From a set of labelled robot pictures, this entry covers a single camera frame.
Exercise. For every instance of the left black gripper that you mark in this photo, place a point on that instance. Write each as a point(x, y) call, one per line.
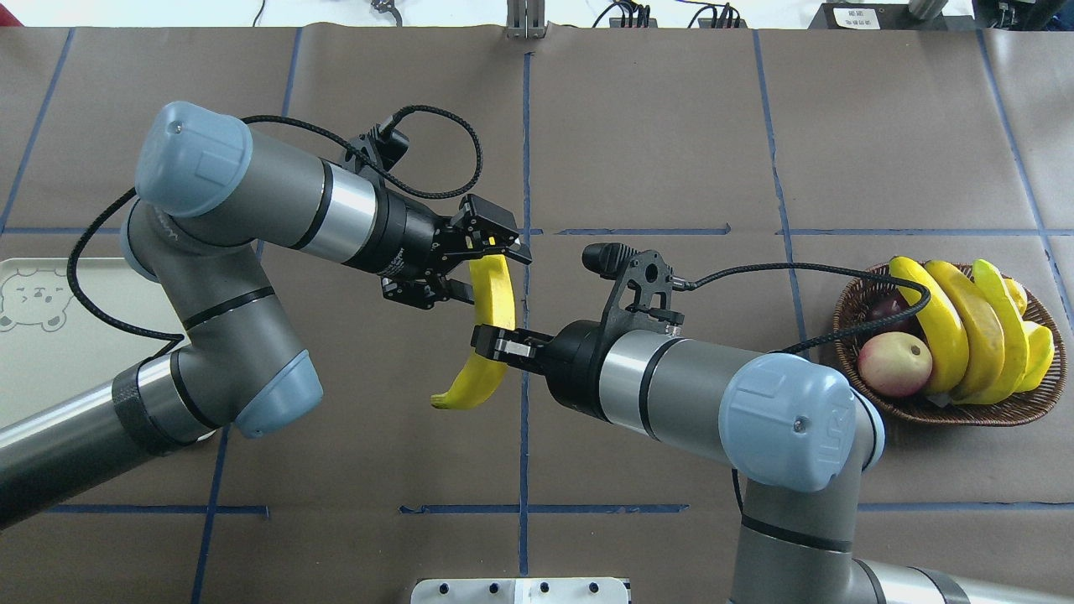
point(404, 236)

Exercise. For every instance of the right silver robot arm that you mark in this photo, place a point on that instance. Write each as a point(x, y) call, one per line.
point(798, 432)

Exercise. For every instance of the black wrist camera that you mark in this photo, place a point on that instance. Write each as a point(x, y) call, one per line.
point(385, 149)
point(641, 296)

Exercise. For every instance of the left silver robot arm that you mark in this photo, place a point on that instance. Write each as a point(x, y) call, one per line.
point(208, 187)

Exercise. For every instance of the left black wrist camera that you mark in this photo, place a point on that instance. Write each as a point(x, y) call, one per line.
point(385, 149)

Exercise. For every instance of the aluminium frame post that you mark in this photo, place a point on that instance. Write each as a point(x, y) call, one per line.
point(526, 19)

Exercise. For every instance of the yellow banana bunch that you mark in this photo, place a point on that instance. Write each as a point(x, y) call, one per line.
point(983, 349)

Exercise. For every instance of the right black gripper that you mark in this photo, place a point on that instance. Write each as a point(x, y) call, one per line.
point(573, 358)

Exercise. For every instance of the white bear tray plate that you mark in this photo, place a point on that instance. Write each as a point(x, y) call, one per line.
point(52, 349)

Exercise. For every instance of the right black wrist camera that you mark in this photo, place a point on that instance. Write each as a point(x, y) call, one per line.
point(641, 296)

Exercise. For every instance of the dark purple fruit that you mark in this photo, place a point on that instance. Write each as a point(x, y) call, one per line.
point(887, 306)

